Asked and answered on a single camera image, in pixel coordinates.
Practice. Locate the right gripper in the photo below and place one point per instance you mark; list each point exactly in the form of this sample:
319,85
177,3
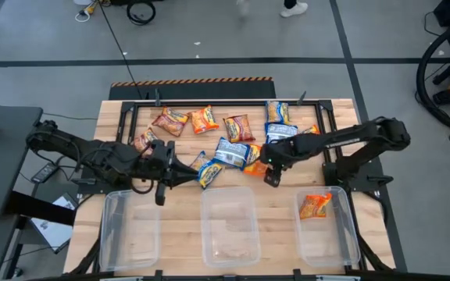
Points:
276,155

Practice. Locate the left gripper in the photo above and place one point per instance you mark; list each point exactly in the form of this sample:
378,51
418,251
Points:
161,162

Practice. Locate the blue Maruchan noodle pack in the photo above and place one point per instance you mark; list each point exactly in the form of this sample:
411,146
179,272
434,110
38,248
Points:
231,153
279,132
209,175
277,112

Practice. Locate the clear plastic bin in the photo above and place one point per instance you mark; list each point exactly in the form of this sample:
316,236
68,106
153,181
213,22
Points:
129,234
338,238
231,230

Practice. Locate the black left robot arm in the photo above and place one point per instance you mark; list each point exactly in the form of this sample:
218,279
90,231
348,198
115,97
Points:
92,152

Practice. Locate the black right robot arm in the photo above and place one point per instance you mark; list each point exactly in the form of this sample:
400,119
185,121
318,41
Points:
346,138

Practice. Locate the black hazard-striped floor mat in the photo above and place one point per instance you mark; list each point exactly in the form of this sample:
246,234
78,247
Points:
193,90

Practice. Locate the black power adapter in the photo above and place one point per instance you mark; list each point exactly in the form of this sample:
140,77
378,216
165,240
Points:
45,173

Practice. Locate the white printed sheet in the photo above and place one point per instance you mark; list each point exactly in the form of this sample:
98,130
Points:
51,232

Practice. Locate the person's foot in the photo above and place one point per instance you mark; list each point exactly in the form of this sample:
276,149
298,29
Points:
294,9

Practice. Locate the black desk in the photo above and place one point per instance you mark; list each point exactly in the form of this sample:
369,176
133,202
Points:
2,164

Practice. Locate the yellow white power strip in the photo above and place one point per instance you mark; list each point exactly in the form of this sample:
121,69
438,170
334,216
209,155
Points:
88,8

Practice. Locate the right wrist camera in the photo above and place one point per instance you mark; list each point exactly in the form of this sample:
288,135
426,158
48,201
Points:
272,177

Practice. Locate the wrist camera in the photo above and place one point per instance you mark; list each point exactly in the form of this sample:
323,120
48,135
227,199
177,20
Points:
160,195
272,177

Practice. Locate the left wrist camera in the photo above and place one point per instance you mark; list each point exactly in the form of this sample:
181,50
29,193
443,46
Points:
160,195

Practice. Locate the black aluminium table frame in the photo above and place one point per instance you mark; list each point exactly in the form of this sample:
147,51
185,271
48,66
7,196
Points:
225,103

